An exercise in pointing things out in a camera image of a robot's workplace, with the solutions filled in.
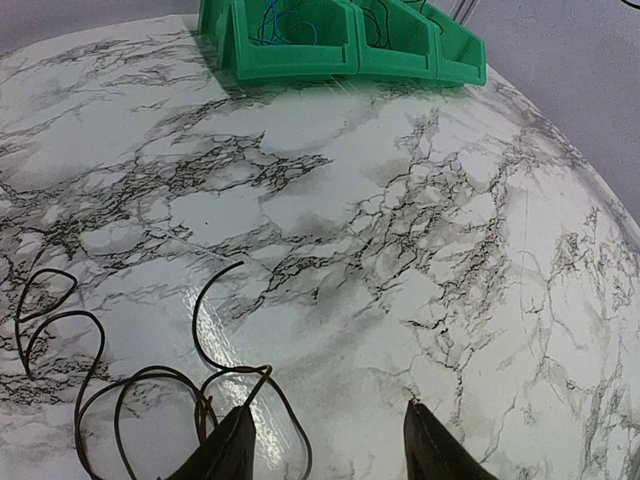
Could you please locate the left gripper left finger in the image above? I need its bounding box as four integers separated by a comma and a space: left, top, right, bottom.
169, 405, 255, 480

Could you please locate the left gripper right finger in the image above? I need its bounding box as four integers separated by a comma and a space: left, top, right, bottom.
403, 400, 496, 480

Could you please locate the light blue cable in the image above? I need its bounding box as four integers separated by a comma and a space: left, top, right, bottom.
249, 0, 326, 47

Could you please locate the right green storage bin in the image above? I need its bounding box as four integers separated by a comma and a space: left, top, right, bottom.
405, 1, 487, 86

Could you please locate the green storage bin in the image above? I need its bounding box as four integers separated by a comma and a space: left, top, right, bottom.
405, 1, 487, 86
198, 1, 359, 84
348, 1, 437, 80

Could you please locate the middle green storage bin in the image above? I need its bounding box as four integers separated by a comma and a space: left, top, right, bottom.
348, 1, 437, 80

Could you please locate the left green storage bin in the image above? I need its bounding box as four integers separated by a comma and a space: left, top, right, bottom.
198, 1, 359, 84

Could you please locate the right aluminium frame post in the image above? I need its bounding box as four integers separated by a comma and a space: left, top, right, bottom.
450, 0, 480, 26

